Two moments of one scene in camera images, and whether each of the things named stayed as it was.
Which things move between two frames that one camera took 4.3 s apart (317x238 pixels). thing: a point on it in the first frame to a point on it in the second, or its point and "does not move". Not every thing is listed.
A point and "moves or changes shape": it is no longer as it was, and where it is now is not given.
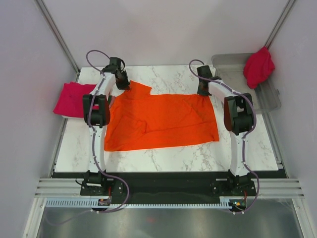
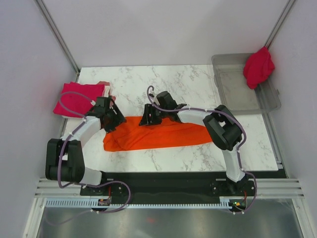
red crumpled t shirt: x=258 y=67 does not move
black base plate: x=167 y=184 does not move
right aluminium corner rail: x=278 y=25 does not move
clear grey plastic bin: x=229 y=68 does not move
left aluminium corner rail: x=58 y=35 does not move
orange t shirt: x=137 y=118 moves or changes shape
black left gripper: x=125 y=86 to x=119 y=119
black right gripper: x=201 y=92 to x=146 y=119
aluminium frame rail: x=266 y=188 does not move
